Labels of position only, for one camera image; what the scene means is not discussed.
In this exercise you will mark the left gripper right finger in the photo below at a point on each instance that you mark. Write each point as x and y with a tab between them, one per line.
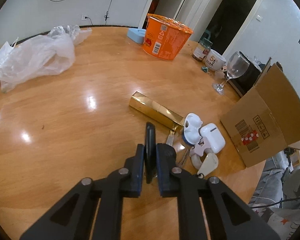
207	208

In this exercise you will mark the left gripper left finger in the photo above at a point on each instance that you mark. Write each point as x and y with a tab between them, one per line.
92	209

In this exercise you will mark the white earbuds case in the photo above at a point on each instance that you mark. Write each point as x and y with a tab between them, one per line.
212	137

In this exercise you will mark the black smartphone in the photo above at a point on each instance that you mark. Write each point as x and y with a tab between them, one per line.
150	152

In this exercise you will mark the gold rectangular box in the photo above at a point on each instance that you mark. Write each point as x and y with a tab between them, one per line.
156	111

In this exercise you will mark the keys bunch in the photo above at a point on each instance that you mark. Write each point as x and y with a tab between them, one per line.
180	151

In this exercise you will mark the white earbud holder tray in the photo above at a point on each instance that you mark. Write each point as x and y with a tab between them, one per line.
191	129

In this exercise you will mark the open cardboard box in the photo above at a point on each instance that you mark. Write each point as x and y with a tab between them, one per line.
266	120

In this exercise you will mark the clear wine glass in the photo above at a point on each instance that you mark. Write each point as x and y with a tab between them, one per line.
236	67

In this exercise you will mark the white ceramic mug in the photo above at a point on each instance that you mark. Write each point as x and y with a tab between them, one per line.
214	60

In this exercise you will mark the crumpled clear plastic bag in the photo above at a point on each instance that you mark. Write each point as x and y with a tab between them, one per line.
42	55

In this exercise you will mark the green-lidded glass jar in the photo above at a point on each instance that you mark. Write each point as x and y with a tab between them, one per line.
202	49

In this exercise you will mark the orange instant noodle bucket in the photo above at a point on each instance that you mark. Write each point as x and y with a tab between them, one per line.
165	37

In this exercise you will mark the light blue tissue box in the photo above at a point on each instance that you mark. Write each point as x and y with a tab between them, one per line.
137	35

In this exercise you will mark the cream heart-shaped keychain tag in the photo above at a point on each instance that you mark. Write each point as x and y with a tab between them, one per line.
209	164

